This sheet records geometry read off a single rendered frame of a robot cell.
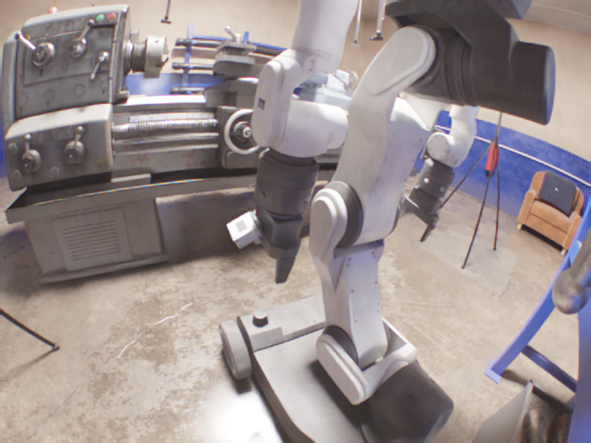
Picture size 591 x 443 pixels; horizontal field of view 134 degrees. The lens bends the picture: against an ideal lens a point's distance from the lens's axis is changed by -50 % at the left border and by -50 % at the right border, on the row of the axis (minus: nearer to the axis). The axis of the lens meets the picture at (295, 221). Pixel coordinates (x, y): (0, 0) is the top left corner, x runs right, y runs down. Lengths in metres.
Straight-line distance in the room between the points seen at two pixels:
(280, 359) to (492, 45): 0.83
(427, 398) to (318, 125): 0.55
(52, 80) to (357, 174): 1.28
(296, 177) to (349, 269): 0.30
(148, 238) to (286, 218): 1.09
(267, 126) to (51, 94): 1.16
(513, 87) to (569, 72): 4.61
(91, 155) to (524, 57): 1.27
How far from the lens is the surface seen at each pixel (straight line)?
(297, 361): 0.77
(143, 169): 1.34
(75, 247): 1.45
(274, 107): 0.29
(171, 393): 0.93
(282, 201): 0.35
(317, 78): 1.85
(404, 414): 0.59
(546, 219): 3.89
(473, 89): 0.40
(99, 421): 0.97
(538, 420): 0.88
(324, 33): 0.31
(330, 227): 0.49
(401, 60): 0.41
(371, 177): 0.47
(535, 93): 0.36
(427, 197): 0.68
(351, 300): 0.58
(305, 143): 0.33
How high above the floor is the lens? 0.82
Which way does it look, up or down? 25 degrees down
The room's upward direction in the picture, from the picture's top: 7 degrees clockwise
